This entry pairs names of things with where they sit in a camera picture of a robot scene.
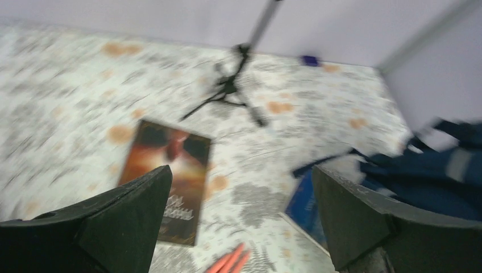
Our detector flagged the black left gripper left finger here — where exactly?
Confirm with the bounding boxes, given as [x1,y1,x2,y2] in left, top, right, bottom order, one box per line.
[1,166,173,272]

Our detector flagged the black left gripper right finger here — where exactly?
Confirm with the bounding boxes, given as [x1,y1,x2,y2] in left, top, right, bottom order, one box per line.
[312,166,481,272]

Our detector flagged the blue Animal Farm book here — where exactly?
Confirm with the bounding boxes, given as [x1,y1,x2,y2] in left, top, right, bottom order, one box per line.
[280,170,329,254]

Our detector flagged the navy blue backpack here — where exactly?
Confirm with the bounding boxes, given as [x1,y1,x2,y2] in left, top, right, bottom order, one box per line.
[292,118,482,223]

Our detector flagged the Three Days to See book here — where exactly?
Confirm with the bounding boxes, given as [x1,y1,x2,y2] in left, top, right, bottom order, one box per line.
[118,119,211,246]

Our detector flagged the orange pen upper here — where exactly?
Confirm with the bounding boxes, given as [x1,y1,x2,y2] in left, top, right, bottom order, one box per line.
[205,253,232,273]

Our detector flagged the small purple block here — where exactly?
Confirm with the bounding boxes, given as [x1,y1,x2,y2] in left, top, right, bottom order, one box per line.
[301,55,320,67]

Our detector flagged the aluminium frame rail right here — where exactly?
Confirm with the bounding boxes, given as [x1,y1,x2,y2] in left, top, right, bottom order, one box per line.
[376,0,481,75]

